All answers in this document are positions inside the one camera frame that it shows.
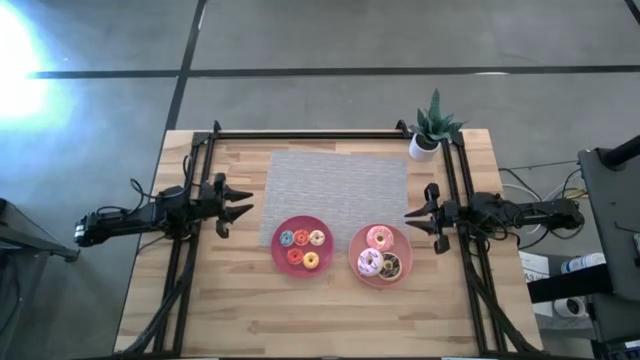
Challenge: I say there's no white printed paper sheet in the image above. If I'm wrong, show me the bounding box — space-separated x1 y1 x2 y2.
519 250 552 284

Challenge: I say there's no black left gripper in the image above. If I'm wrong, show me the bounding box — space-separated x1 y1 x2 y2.
192 172 255 240

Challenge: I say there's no grey woven placemat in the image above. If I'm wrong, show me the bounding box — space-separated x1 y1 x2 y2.
258 149 411 253

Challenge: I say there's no thin black floor cable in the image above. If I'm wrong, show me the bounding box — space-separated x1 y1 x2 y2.
498 159 581 174

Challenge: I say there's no white floor cable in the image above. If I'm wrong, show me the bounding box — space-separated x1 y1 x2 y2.
501 181 547 236

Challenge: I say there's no green plant in white pot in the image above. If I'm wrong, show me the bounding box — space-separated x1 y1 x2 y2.
408 88 468 163

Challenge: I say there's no white tape roll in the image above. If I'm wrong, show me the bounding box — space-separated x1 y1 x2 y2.
553 296 587 318

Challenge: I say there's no dark pink round plate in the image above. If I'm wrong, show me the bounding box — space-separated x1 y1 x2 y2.
270 214 336 279

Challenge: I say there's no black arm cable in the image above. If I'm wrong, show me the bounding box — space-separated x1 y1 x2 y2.
467 199 554 251
129 154 197 207

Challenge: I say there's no white plastic bottle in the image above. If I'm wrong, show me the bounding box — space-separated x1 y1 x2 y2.
560 252 608 276

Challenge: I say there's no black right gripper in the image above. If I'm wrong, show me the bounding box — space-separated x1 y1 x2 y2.
403 182 464 256

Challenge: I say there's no dark grey equipment cart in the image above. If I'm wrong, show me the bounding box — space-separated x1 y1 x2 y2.
578 133 640 303

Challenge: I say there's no grey side table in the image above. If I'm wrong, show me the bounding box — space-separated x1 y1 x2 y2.
0 196 82 264

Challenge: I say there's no large lilac glazed donut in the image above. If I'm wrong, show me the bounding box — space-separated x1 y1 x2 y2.
356 247 385 278

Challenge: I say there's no black aluminium table frame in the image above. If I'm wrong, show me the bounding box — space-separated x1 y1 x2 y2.
118 119 544 358

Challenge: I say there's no large pink glazed donut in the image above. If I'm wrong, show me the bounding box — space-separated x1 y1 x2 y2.
365 225 395 252

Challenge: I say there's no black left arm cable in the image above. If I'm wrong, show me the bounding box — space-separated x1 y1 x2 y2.
129 154 197 207

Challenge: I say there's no light pink round plate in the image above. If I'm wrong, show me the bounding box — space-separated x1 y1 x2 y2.
347 222 415 289

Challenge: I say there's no black cart shelf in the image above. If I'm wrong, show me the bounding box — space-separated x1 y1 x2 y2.
526 276 615 305

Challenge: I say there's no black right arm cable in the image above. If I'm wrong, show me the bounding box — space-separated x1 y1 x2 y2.
467 199 554 251

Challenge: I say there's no large chocolate glazed donut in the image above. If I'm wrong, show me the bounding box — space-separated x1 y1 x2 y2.
377 252 403 282

